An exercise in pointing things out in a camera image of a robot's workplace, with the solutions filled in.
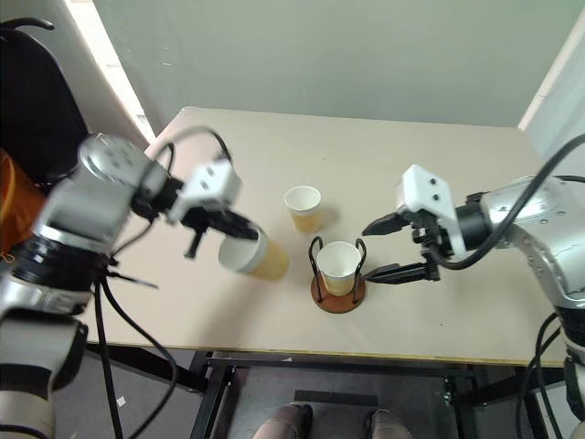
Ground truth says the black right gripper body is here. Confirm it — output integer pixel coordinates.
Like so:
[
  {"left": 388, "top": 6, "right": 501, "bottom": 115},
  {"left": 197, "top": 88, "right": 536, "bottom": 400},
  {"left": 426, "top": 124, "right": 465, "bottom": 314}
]
[{"left": 397, "top": 208, "right": 454, "bottom": 282}]

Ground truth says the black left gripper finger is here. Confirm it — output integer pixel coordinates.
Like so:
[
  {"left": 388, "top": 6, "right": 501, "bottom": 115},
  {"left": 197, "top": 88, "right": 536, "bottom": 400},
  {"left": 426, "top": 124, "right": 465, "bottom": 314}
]
[
  {"left": 184, "top": 227, "right": 206, "bottom": 261},
  {"left": 219, "top": 209, "right": 261, "bottom": 241}
]

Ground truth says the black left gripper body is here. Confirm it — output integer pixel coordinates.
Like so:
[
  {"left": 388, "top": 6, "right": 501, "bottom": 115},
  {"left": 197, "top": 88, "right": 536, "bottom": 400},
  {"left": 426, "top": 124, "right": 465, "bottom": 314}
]
[{"left": 181, "top": 205, "right": 235, "bottom": 244}]

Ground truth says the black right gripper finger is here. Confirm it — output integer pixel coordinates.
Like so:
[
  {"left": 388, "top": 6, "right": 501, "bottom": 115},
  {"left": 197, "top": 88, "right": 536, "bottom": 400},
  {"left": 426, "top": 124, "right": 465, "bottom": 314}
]
[
  {"left": 361, "top": 211, "right": 409, "bottom": 238},
  {"left": 363, "top": 260, "right": 431, "bottom": 286}
]

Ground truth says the tan and white paper cup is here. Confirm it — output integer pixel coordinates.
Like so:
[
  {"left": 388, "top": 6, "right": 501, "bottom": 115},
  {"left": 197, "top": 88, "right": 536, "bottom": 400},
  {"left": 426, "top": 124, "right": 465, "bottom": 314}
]
[
  {"left": 282, "top": 185, "right": 323, "bottom": 234},
  {"left": 218, "top": 228, "right": 292, "bottom": 282},
  {"left": 316, "top": 241, "right": 362, "bottom": 296}
]

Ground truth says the dark rectangular floor plate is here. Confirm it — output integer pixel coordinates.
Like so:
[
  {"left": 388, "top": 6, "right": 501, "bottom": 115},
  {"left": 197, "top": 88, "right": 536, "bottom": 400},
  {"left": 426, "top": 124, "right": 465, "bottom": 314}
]
[{"left": 293, "top": 389, "right": 381, "bottom": 409}]

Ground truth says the brown rounded foot shape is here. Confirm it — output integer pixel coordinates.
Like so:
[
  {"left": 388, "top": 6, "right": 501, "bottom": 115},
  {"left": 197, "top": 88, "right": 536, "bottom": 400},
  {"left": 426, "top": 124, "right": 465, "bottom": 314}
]
[
  {"left": 252, "top": 402, "right": 314, "bottom": 439},
  {"left": 363, "top": 408, "right": 413, "bottom": 439}
]

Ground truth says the white leaning board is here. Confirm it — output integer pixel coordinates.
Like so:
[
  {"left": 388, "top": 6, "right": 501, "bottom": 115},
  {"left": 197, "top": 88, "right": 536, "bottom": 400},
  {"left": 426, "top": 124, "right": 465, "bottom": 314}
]
[{"left": 62, "top": 0, "right": 157, "bottom": 144}]

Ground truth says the orange bag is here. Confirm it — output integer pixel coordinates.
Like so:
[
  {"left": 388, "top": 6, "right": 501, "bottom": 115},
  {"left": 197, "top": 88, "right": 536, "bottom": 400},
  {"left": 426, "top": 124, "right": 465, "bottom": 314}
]
[{"left": 0, "top": 149, "right": 48, "bottom": 262}]

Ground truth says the black chair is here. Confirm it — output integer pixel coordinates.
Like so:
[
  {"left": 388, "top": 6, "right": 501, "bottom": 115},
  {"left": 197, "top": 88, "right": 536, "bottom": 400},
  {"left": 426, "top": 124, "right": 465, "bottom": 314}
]
[{"left": 0, "top": 16, "right": 93, "bottom": 185}]

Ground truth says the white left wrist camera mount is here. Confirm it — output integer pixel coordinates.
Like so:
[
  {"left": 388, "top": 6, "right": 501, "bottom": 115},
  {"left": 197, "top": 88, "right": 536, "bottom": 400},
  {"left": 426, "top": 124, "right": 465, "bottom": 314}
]
[{"left": 166, "top": 159, "right": 243, "bottom": 228}]

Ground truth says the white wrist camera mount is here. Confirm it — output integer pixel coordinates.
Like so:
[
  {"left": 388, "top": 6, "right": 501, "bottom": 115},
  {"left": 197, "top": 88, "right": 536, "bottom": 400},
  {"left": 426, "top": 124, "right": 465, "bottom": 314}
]
[
  {"left": 395, "top": 164, "right": 468, "bottom": 255},
  {"left": 166, "top": 159, "right": 243, "bottom": 228}
]

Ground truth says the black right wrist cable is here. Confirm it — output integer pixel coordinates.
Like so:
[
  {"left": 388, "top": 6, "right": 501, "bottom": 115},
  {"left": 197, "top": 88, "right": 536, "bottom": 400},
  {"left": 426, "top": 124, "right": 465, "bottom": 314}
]
[{"left": 422, "top": 134, "right": 585, "bottom": 273}]

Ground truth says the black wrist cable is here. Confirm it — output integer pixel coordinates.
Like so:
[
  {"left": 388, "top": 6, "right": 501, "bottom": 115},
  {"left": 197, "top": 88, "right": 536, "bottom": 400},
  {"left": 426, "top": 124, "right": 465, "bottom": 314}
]
[
  {"left": 422, "top": 134, "right": 585, "bottom": 273},
  {"left": 145, "top": 125, "right": 232, "bottom": 184}
]

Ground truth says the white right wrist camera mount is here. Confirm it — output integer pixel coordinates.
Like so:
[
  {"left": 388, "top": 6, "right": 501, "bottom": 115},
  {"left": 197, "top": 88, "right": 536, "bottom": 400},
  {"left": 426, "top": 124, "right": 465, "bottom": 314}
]
[{"left": 395, "top": 164, "right": 468, "bottom": 255}]

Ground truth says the black cable tie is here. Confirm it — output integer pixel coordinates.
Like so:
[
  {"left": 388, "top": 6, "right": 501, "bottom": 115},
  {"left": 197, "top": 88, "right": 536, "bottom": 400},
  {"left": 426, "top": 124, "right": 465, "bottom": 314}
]
[{"left": 107, "top": 269, "right": 160, "bottom": 291}]

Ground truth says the wire cup holder wooden base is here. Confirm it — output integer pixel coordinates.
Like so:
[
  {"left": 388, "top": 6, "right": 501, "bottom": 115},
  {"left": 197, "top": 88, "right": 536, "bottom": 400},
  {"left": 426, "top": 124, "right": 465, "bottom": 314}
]
[{"left": 309, "top": 235, "right": 368, "bottom": 316}]

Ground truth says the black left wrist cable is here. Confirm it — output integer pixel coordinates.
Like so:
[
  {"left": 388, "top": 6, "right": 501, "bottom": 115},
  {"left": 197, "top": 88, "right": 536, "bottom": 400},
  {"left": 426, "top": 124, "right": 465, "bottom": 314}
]
[{"left": 145, "top": 125, "right": 232, "bottom": 184}]

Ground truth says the black left arm hanging cable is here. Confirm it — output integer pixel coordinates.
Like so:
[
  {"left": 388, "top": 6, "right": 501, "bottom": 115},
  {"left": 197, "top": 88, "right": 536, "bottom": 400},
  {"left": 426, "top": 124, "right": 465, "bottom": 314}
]
[{"left": 92, "top": 260, "right": 179, "bottom": 439}]

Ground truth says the black arm hanging cable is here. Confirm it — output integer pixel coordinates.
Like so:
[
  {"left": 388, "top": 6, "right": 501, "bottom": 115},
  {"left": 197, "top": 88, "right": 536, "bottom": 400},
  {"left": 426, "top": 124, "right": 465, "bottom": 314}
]
[
  {"left": 92, "top": 260, "right": 179, "bottom": 439},
  {"left": 525, "top": 314, "right": 569, "bottom": 439}
]

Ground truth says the black metal table frame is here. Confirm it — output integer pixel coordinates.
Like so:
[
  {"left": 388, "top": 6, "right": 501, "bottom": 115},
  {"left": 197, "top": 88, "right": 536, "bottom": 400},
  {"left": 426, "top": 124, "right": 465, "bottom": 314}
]
[{"left": 85, "top": 342, "right": 585, "bottom": 439}]

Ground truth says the black right arm hanging cable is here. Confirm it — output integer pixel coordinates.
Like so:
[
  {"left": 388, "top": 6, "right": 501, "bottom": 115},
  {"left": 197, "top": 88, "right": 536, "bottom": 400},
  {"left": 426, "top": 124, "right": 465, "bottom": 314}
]
[{"left": 525, "top": 314, "right": 569, "bottom": 439}]

